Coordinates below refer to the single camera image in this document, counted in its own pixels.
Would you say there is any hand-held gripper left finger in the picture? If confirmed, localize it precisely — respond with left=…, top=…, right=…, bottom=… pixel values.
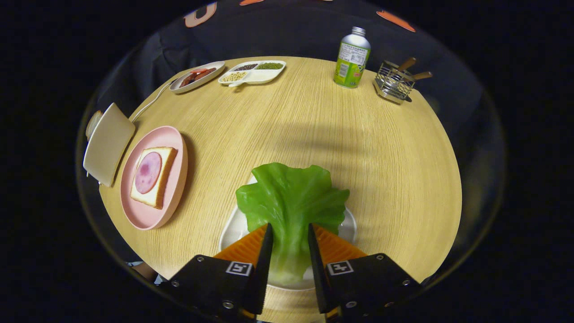
left=161, top=223, right=274, bottom=321

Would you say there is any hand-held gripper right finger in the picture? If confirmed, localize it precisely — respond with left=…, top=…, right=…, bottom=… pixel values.
left=308, top=223, right=422, bottom=321

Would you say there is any green lettuce leaf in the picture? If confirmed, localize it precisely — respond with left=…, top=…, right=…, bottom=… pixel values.
left=236, top=162, right=350, bottom=284

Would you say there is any white bread slice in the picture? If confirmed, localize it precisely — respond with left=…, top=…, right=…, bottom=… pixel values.
left=85, top=110, right=103, bottom=140

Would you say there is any white square plate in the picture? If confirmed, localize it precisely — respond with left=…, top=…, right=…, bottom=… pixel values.
left=219, top=175, right=358, bottom=291

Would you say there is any pink round plate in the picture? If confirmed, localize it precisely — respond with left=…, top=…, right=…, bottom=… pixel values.
left=120, top=126, right=188, bottom=231

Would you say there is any bread slice under ham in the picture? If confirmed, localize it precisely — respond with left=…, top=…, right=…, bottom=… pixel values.
left=130, top=147, right=178, bottom=210

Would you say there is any pink ham slice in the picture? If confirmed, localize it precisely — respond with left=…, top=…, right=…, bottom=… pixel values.
left=135, top=152, right=162, bottom=194

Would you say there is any white divided dish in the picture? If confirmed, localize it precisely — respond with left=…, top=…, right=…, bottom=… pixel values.
left=218, top=60, right=287, bottom=87

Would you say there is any white toaster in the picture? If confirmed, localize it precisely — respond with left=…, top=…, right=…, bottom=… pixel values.
left=83, top=103, right=136, bottom=188

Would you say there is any white round plate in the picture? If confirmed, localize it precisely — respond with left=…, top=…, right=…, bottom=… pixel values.
left=169, top=61, right=226, bottom=94

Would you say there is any green metal bottle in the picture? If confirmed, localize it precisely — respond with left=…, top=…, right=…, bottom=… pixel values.
left=333, top=26, right=371, bottom=89

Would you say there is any black backdrop cloth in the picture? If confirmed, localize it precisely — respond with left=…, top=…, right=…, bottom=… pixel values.
left=96, top=0, right=489, bottom=148

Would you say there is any white toaster cable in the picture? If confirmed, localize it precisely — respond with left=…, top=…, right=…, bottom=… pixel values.
left=130, top=80, right=176, bottom=122

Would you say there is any metal wire cutlery holder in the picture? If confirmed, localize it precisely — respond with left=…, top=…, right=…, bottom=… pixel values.
left=373, top=61, right=415, bottom=105

